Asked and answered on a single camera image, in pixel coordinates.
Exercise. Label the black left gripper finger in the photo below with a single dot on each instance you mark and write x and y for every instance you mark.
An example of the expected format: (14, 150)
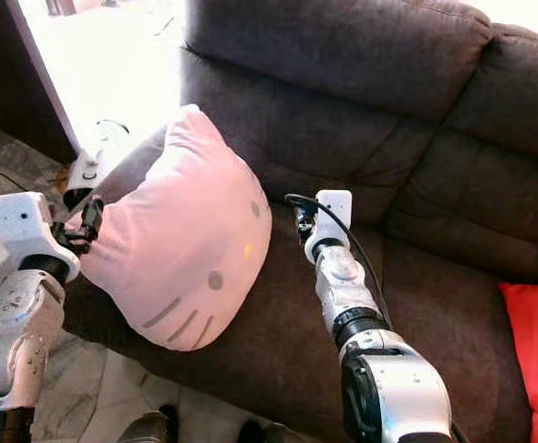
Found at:
(98, 218)
(87, 223)

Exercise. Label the pink cat face pillow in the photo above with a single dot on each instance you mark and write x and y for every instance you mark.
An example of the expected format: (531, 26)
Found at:
(185, 240)

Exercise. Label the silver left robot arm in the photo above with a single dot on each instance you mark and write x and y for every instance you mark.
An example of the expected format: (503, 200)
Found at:
(24, 341)

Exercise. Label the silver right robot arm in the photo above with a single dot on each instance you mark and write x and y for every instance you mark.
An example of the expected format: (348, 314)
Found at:
(407, 388)

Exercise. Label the brown fabric sofa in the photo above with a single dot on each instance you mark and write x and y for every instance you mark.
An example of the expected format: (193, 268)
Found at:
(379, 138)

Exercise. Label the red pillow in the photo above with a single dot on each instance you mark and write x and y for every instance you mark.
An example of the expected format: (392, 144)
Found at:
(536, 351)

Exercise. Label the silver cylindrical appliance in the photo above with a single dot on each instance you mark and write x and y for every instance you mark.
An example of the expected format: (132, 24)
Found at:
(89, 171)

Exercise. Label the dark wooden door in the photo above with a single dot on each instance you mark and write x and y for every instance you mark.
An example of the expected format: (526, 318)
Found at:
(10, 74)

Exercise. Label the grey left robot foot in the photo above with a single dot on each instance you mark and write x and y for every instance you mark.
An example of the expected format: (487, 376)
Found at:
(149, 429)

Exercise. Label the grey robot foot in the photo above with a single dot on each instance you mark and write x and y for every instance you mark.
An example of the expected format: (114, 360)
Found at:
(149, 429)
(270, 434)

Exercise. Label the grey right robot foot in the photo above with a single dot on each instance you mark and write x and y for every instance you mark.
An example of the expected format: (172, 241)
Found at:
(270, 434)

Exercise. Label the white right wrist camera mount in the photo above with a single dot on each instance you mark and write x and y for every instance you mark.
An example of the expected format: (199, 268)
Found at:
(335, 210)

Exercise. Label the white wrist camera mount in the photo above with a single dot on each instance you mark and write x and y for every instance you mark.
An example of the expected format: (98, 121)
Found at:
(335, 210)
(29, 221)

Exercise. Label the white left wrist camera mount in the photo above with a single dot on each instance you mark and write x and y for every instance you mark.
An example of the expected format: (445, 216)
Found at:
(29, 221)

